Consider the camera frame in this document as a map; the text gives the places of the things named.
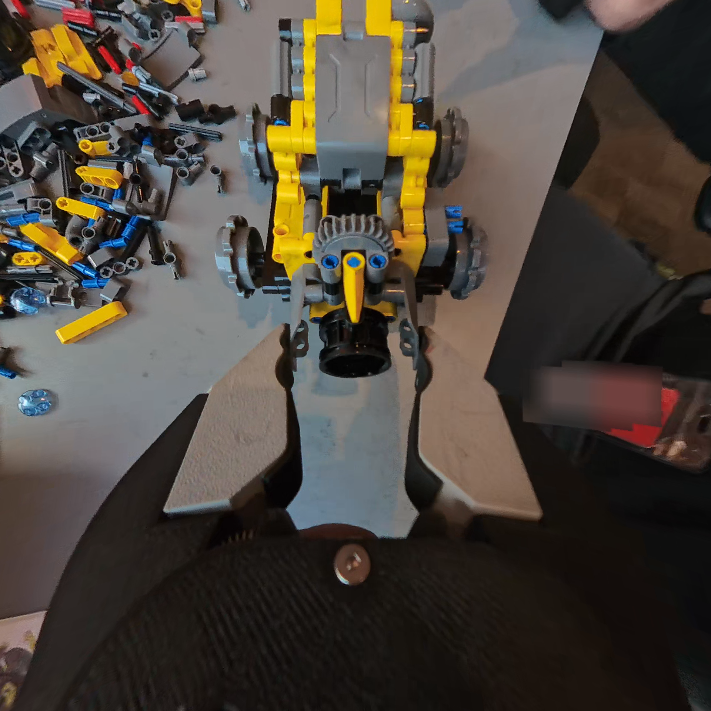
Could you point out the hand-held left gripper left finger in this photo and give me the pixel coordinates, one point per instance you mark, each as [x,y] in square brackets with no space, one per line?
[233,444]

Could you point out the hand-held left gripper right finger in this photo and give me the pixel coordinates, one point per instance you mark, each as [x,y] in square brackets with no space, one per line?
[472,450]

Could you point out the short yellow brick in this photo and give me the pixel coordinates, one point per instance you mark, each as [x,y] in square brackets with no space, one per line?
[91,322]

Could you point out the pile of small dark pieces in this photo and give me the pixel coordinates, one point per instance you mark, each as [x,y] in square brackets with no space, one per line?
[83,166]

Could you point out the yellow toy block vehicle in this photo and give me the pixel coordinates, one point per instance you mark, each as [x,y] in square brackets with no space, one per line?
[350,111]

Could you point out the grey desk with wooden edge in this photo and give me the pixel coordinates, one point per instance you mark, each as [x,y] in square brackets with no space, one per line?
[166,416]

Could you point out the person's right hand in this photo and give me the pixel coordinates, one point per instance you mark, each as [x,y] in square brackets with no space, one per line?
[627,14]

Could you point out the person's leg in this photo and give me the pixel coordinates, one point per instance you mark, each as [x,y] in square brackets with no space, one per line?
[583,289]

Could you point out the transparent blue disc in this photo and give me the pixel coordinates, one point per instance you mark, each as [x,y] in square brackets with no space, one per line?
[37,401]

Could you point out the instruction booklet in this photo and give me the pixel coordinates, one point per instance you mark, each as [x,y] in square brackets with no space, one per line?
[16,666]

